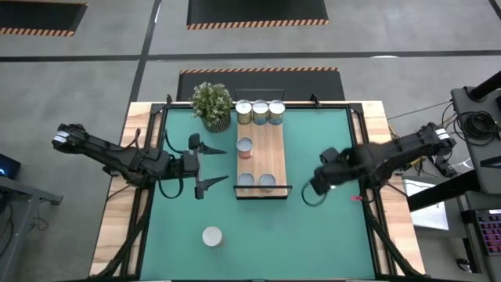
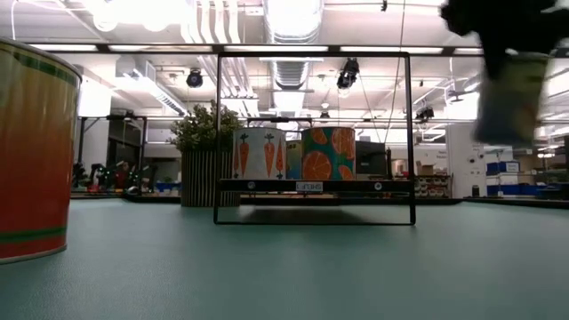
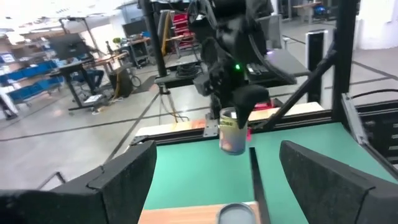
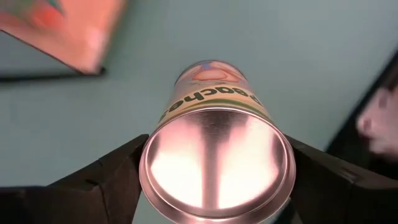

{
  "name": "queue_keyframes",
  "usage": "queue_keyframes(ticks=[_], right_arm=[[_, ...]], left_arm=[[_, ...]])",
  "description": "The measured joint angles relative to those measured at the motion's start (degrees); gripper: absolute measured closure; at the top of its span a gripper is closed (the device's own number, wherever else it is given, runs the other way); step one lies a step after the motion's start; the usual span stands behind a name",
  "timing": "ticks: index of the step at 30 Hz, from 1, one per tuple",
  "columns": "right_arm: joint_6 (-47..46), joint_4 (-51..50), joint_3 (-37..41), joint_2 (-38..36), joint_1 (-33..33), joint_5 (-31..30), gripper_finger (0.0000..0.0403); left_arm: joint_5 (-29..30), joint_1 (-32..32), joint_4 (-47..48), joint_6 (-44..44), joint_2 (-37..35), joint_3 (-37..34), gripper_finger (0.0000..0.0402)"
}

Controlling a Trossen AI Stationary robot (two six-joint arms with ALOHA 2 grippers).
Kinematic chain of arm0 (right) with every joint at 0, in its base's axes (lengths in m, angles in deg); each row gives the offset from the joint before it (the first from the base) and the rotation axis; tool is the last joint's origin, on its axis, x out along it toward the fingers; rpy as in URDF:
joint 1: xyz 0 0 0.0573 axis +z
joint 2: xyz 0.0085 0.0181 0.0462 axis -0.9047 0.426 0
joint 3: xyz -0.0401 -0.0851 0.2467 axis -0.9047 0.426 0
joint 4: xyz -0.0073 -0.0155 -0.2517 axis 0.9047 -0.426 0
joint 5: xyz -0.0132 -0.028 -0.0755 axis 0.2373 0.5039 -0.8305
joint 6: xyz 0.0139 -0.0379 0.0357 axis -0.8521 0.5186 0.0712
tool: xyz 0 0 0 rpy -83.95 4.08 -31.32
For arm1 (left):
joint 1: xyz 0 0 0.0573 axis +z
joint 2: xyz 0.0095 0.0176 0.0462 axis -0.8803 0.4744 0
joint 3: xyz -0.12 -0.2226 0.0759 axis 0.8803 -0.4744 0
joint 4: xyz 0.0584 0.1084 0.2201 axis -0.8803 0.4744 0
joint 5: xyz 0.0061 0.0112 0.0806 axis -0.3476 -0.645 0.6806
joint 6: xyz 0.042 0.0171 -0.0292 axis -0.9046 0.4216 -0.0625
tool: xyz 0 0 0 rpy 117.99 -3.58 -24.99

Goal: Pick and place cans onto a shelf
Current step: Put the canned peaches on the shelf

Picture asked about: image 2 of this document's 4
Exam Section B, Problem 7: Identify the black wire shelf rack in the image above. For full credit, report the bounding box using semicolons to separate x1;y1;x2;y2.
212;51;417;227

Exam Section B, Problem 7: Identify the black rig frame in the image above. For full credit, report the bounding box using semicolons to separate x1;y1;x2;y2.
24;42;485;58

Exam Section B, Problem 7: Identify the silver ventilation duct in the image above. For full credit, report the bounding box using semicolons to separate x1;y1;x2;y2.
261;0;325;92

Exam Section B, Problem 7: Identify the white carrots tin can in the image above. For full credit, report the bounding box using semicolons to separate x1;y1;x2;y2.
232;127;287;181

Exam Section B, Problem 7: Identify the blue storage bin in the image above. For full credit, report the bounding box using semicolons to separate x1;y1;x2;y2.
485;182;553;197
485;160;522;175

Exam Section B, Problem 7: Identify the black equipment case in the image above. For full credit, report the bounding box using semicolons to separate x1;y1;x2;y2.
355;140;388;180

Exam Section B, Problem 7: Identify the potted plant striped pot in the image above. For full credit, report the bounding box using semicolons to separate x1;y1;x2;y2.
168;103;244;208

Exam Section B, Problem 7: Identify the cardboard box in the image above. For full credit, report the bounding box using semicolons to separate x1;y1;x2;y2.
415;159;437;177

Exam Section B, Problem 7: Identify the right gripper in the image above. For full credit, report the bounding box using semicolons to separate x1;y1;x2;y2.
439;0;569;82

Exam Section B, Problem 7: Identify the yellow green blue tin can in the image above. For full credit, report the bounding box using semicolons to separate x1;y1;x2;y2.
284;140;304;181

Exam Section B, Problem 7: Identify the person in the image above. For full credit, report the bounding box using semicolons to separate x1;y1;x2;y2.
114;160;132;192

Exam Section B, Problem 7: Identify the red green tin can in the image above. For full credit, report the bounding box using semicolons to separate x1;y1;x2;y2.
472;52;551;148

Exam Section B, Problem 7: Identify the white ceiling light fixture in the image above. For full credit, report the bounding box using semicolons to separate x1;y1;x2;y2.
123;74;189;117

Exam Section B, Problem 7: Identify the pineapple tin can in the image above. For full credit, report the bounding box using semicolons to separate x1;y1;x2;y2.
0;36;84;266

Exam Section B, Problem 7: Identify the white pillar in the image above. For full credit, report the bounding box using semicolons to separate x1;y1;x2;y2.
445;123;486;199

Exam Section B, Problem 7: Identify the background black metal frame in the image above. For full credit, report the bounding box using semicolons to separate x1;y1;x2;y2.
245;116;315;131
76;114;148;179

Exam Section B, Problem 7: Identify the storage rack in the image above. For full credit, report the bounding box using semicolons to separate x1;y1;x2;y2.
413;174;453;199

